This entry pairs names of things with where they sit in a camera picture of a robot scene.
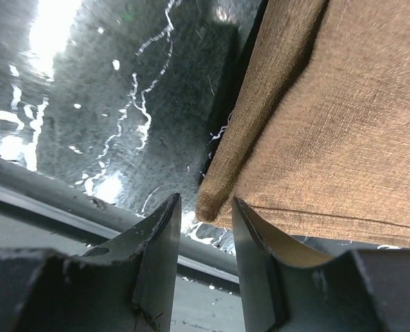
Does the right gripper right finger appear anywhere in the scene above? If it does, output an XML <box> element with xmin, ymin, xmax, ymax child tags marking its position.
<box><xmin>232</xmin><ymin>198</ymin><xmax>410</xmax><ymax>331</ymax></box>

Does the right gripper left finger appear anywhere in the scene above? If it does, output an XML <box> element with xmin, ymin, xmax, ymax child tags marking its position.
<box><xmin>0</xmin><ymin>193</ymin><xmax>181</xmax><ymax>331</ymax></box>

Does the brown cloth napkin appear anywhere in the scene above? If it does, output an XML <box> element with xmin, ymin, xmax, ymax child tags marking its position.
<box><xmin>196</xmin><ymin>0</ymin><xmax>410</xmax><ymax>248</ymax></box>

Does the black marble pattern mat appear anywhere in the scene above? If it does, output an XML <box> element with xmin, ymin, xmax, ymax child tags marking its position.
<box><xmin>0</xmin><ymin>0</ymin><xmax>410</xmax><ymax>257</ymax></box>

